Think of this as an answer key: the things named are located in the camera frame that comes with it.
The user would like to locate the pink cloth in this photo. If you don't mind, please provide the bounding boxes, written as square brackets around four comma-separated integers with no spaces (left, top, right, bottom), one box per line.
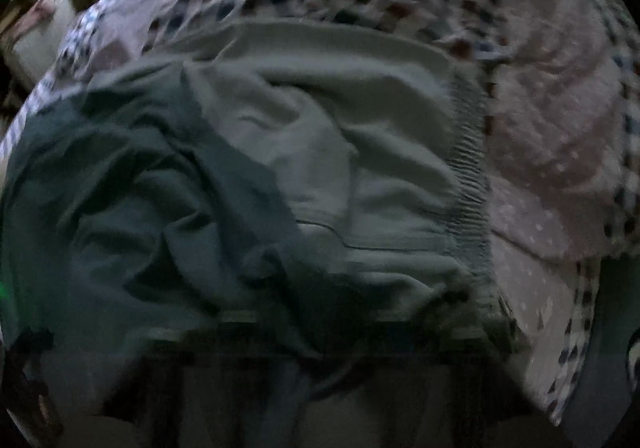
[20,0,63,36]

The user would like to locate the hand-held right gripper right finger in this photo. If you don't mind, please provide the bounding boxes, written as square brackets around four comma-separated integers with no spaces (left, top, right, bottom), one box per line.
[445,353,536,448]

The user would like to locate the white basket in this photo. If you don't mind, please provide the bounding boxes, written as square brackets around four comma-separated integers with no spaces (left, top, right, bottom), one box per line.
[10,0,81,74]

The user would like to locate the light grey shorts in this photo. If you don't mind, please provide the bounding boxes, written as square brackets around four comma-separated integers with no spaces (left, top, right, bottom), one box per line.
[85,21,501,329]

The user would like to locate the checked bed sheet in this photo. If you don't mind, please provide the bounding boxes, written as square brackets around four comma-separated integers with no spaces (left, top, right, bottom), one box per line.
[490,228,601,429]

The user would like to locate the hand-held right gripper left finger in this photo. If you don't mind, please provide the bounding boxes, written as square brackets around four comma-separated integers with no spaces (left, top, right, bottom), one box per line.
[95,353,201,448]

